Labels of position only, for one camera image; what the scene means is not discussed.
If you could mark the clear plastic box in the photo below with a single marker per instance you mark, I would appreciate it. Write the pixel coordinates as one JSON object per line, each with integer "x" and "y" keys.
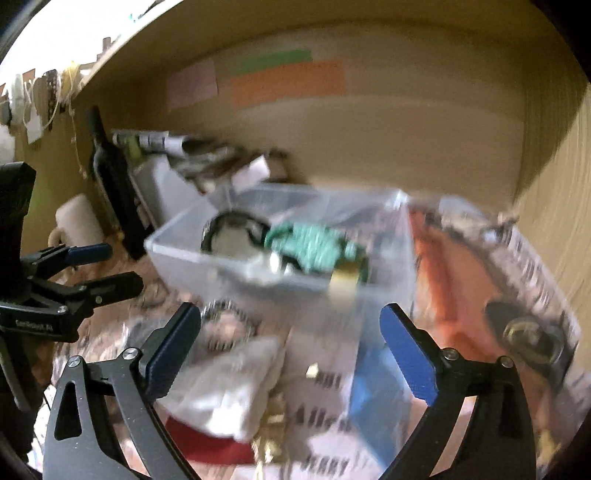
{"x": 184, "y": 249}

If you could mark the white printed bag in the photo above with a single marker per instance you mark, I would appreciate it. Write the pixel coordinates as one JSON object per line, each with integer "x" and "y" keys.
{"x": 323, "y": 415}

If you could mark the grey white plastic container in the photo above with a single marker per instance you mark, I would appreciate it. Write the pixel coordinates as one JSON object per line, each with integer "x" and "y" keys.
{"x": 161, "y": 189}

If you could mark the orange printed plastic package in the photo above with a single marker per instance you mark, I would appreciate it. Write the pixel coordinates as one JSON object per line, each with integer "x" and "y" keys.
{"x": 443, "y": 286}

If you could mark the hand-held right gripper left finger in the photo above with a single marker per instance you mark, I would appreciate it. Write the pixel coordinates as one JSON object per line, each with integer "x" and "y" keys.
{"x": 168, "y": 350}

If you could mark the crumpled printed papers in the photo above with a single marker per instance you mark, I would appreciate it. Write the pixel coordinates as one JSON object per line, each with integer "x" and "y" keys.
{"x": 217, "y": 161}

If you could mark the orange paper sheet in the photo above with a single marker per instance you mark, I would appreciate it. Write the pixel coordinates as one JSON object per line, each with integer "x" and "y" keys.
{"x": 286, "y": 83}

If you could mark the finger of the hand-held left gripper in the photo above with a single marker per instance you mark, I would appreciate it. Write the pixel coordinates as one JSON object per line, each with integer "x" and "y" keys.
{"x": 87, "y": 254}
{"x": 117, "y": 286}

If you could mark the white cloth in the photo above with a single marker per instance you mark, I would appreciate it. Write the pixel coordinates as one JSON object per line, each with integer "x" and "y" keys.
{"x": 231, "y": 383}

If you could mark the red cloth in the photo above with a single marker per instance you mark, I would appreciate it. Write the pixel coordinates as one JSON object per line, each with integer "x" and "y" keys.
{"x": 203, "y": 445}

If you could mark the pink paper sheet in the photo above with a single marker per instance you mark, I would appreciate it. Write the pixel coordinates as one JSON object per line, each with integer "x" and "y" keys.
{"x": 191, "y": 85}

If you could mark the white tube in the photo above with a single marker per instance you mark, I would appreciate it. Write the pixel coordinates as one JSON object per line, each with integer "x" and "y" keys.
{"x": 147, "y": 138}

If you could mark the black round metal object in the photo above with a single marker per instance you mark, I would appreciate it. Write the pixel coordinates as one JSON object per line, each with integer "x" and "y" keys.
{"x": 531, "y": 337}

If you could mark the dark wine bottle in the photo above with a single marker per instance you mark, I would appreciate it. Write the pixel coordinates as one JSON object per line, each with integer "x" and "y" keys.
{"x": 113, "y": 184}

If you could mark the white mug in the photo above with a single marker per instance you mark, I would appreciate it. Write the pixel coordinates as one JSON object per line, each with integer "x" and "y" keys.
{"x": 78, "y": 221}

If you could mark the black white striped scrunchie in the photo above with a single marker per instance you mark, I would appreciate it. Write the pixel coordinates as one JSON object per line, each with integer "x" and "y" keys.
{"x": 217, "y": 344}

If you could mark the green paper strip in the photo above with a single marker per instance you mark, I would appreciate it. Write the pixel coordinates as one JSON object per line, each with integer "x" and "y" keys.
{"x": 272, "y": 62}

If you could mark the gold foil wrapper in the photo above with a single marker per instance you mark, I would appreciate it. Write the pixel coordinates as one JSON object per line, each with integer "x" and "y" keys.
{"x": 272, "y": 438}

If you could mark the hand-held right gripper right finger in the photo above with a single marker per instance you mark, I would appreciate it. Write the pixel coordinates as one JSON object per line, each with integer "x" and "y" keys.
{"x": 408, "y": 355}

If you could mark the green beaded jewelry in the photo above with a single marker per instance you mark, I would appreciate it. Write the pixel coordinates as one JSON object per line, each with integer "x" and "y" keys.
{"x": 309, "y": 244}

